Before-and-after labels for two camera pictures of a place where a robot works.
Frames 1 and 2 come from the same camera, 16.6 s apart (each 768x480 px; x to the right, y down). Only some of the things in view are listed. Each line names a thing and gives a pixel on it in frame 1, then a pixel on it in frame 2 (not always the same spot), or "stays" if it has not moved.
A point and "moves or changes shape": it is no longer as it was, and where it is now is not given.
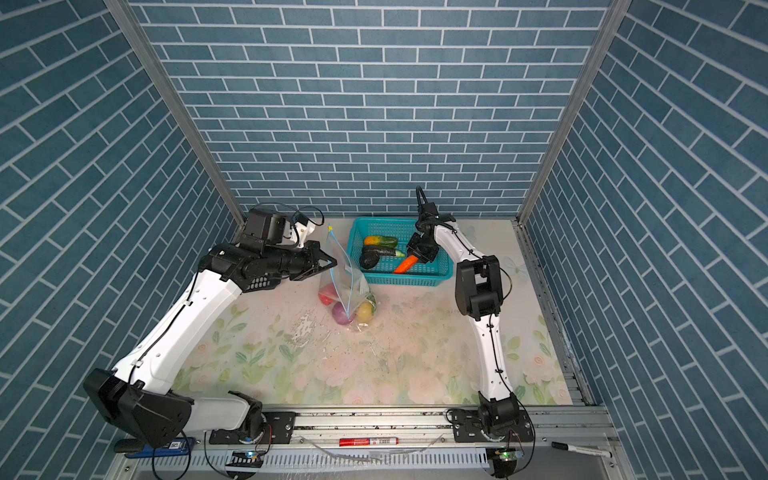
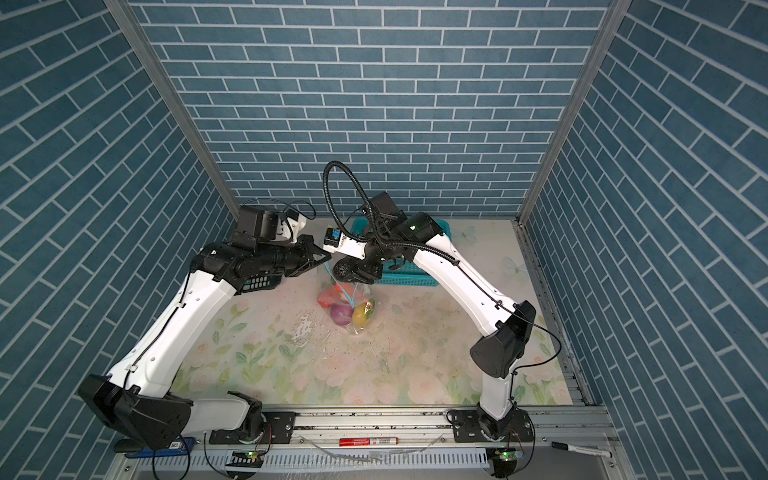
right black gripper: [412, 250] to [362, 271]
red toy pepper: [327, 294] stays
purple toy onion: [340, 314] stays
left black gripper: [312, 252] stays
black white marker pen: [582, 450] stays
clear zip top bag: [344, 290] moves or changes shape
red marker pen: [368, 441] stays
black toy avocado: [368, 260] moves or changes shape
